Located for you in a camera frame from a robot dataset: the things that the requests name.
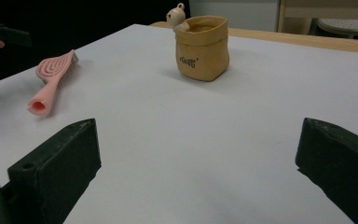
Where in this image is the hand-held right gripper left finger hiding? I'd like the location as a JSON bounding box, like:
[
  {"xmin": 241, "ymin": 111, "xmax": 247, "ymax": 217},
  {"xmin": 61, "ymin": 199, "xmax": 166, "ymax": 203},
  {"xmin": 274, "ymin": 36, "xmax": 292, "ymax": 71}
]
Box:
[{"xmin": 7, "ymin": 118, "xmax": 103, "ymax": 224}]

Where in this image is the wooden table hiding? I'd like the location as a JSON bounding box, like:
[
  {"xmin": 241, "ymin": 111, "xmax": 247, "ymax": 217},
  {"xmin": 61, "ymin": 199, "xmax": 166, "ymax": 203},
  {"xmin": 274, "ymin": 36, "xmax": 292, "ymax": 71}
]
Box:
[{"xmin": 149, "ymin": 21, "xmax": 358, "ymax": 56}]

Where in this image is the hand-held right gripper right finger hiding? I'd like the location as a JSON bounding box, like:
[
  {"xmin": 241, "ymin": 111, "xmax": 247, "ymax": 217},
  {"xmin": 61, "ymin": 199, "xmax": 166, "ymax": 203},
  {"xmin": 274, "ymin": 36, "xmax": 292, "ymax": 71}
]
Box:
[{"xmin": 295, "ymin": 117, "xmax": 358, "ymax": 224}]

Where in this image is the tan bear pen holder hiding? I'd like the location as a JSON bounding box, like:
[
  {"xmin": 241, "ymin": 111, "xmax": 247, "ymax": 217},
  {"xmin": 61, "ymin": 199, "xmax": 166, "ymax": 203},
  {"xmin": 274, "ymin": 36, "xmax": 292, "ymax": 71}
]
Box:
[{"xmin": 166, "ymin": 2, "xmax": 231, "ymax": 83}]

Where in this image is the wooden shelf frame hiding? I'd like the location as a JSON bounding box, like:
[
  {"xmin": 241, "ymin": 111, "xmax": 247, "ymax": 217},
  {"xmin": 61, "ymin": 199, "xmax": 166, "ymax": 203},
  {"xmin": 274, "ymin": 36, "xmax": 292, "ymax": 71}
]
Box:
[{"xmin": 276, "ymin": 0, "xmax": 358, "ymax": 36}]

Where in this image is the pink hairbrush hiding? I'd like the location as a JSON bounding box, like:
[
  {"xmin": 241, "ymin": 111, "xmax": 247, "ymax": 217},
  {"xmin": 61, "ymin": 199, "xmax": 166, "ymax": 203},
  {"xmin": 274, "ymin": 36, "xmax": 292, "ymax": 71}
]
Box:
[{"xmin": 27, "ymin": 49, "xmax": 80, "ymax": 119}]

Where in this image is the grey stool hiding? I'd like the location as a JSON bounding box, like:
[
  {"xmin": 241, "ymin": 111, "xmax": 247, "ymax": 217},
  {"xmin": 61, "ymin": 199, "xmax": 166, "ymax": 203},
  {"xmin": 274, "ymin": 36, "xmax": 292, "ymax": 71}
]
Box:
[{"xmin": 315, "ymin": 18, "xmax": 358, "ymax": 41}]

